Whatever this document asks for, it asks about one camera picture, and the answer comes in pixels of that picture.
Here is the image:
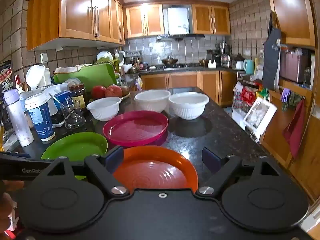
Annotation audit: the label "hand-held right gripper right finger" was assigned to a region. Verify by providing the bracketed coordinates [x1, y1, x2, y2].
[196, 147, 278, 195]

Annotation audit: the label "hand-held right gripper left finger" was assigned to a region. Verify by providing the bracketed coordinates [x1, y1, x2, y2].
[44, 145, 130, 196]

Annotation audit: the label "pink-red plastic plate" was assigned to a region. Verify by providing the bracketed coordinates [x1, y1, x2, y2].
[103, 110, 169, 147]

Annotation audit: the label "green plastic plate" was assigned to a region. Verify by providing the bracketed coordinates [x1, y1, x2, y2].
[41, 132, 108, 180]

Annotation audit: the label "orange plastic plate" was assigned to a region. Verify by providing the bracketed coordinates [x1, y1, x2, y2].
[112, 146, 199, 192]

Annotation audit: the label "small white ribbed bowl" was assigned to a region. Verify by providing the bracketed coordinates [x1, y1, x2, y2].
[87, 97, 122, 121]

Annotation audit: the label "lavender lid water bottle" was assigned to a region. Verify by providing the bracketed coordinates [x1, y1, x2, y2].
[3, 89, 34, 147]

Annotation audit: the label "blue paper cup white lid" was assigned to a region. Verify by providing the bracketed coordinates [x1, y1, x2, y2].
[24, 93, 56, 144]

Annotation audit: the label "clear glass cup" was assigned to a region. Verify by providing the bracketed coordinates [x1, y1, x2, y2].
[60, 100, 86, 130]

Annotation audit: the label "fruit tray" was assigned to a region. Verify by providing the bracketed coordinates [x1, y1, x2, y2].
[88, 92, 131, 103]

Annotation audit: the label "white picture box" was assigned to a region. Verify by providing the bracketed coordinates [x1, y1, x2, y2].
[243, 97, 277, 137]

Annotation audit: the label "red apple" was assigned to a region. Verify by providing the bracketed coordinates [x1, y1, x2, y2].
[105, 85, 123, 98]
[91, 85, 107, 99]

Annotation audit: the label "dark sauce jar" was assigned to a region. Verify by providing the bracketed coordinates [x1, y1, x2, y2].
[69, 83, 87, 111]

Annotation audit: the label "red snack bag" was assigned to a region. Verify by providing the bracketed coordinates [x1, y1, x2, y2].
[240, 86, 258, 106]

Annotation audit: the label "blue tissue box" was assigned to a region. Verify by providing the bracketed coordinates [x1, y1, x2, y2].
[53, 91, 73, 111]

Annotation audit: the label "metal spoon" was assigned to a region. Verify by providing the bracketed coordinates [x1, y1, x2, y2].
[49, 93, 75, 113]

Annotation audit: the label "wooden base cabinets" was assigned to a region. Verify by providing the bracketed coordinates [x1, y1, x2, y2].
[139, 70, 237, 106]

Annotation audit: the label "green cutting board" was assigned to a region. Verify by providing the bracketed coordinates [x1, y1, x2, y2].
[53, 63, 118, 88]

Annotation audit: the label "red cloth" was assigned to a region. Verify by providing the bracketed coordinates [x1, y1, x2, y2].
[282, 99, 307, 159]

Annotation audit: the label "black printed bag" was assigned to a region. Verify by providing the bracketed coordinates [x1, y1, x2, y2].
[0, 60, 15, 110]

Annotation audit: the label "white foam container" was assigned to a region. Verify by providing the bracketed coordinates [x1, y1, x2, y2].
[26, 65, 52, 90]

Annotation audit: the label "purple rubber gloves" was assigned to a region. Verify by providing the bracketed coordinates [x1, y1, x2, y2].
[281, 88, 292, 103]

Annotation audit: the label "teal kettle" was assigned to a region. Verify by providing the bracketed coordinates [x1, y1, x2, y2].
[243, 59, 255, 75]

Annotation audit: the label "black coffee machine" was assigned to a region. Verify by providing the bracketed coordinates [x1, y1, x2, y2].
[206, 50, 222, 68]

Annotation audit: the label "dishes in rack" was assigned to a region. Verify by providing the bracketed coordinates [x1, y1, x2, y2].
[96, 51, 113, 63]

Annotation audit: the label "dark apron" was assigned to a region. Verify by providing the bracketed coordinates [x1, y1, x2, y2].
[262, 27, 282, 91]

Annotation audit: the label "range hood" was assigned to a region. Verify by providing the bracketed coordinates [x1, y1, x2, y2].
[157, 5, 205, 40]

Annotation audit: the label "white water heater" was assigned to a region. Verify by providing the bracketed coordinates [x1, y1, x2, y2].
[167, 7, 190, 35]

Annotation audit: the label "long wooden wall cabinet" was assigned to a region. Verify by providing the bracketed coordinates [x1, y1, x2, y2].
[26, 0, 125, 52]

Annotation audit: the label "tall wooden wall cabinet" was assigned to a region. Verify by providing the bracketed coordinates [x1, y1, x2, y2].
[266, 0, 316, 47]

